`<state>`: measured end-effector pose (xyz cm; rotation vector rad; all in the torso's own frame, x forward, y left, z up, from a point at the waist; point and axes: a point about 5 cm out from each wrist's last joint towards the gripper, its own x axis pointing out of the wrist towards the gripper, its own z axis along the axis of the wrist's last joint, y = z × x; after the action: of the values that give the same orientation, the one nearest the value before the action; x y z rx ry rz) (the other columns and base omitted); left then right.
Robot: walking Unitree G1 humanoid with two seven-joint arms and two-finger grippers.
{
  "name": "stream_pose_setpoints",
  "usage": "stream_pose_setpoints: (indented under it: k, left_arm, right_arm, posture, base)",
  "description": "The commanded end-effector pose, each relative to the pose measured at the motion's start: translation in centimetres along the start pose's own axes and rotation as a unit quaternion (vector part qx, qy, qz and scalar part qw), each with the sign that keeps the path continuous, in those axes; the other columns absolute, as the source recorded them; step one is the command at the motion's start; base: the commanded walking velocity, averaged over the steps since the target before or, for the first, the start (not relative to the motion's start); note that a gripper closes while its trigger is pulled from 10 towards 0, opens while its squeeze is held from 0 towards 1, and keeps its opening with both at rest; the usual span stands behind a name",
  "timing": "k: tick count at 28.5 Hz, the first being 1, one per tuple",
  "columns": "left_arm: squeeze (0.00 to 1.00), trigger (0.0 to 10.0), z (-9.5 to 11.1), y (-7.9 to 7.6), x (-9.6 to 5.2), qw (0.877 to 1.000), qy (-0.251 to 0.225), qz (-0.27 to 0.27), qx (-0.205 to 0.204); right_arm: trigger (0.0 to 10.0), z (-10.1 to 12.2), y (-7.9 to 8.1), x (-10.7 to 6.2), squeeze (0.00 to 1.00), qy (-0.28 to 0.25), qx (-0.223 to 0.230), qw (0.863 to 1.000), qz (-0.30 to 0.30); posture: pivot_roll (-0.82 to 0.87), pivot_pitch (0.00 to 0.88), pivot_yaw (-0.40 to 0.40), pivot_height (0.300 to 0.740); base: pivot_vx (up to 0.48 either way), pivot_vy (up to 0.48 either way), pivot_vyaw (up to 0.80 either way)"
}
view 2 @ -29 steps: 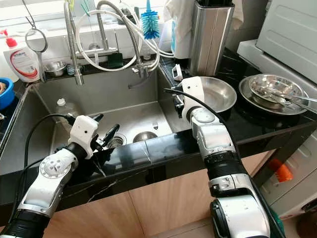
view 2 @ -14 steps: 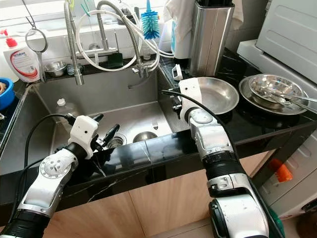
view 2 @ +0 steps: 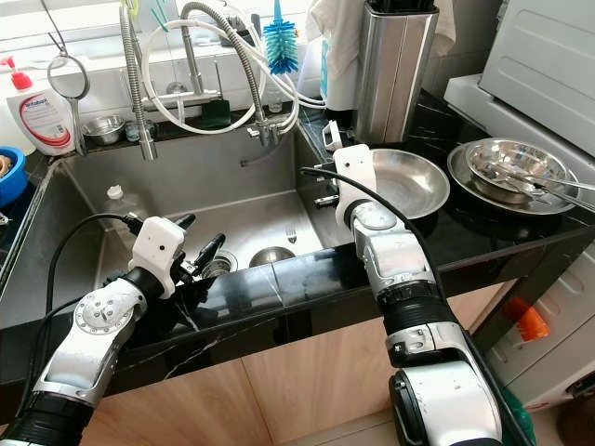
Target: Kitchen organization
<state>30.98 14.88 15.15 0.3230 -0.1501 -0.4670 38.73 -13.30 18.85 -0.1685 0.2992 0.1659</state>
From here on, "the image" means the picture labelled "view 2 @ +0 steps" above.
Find deep steel bowl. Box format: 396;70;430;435
248;245;297;270

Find steel sink drain strainer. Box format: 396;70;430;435
200;251;236;278

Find stainless steel sink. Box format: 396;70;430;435
19;139;345;331

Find clear plastic bottle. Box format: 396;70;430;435
100;184;150;238

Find round steel plate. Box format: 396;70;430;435
447;138;579;216
372;148;452;220

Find dark green scouring pad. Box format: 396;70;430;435
195;98;231;128

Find white water filter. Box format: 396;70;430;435
318;37;364;112

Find small steel bowl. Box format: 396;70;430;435
82;114;125;145

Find stainless steel knife block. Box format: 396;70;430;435
353;0;441;145

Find steel gooseneck spring faucet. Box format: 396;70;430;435
179;0;280;150

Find blue bottle brush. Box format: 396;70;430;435
262;0;300;75

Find steel tap with lever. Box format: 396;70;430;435
135;28;224;117

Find wooden cabinet front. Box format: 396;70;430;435
0;307;549;446

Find white soap bottle red pump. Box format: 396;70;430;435
5;56;77;157

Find white towel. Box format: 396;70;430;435
305;0;456;66

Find blue plastic bowl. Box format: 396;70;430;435
0;146;29;207

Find round metal mesh strainer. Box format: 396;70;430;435
46;54;91;157

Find wide steel bowl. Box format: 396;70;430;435
467;138;568;194

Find orange plastic object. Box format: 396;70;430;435
502;297;549;343

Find white washing machine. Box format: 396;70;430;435
444;0;595;410

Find green plastic bag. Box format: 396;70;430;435
502;386;536;446

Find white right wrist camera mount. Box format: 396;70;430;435
333;143;380;229

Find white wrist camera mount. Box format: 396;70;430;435
130;216;185;300
333;143;380;229

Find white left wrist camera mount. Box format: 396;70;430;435
130;216;185;300

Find white looped hose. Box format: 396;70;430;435
142;19;326;138

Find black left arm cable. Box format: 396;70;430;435
46;213;145;373

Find steel spring sprayer hose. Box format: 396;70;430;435
119;0;159;161

